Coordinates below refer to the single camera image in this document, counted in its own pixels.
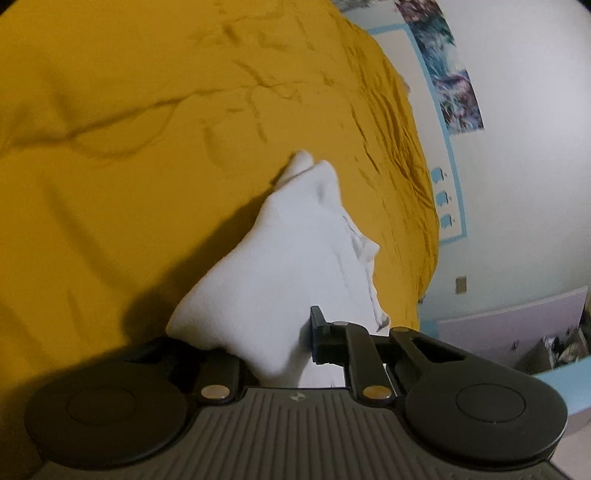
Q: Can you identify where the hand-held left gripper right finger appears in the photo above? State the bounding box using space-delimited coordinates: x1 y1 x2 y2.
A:
309 305 463 403

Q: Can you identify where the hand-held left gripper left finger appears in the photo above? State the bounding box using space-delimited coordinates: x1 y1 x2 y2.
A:
120 338 245 402

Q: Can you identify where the white sweatshirt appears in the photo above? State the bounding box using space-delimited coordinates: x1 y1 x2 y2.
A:
165 150 391 389

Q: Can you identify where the lilac and blue wardrobe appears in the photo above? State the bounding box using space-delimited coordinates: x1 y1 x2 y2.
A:
436 285 591 376

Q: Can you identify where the blue and white headboard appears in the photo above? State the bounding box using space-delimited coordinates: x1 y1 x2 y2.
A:
367 23 470 248

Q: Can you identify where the yellow quilt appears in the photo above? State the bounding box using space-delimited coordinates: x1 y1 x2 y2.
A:
0 0 443 469

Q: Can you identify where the wall poster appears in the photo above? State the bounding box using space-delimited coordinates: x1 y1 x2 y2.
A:
392 0 485 136

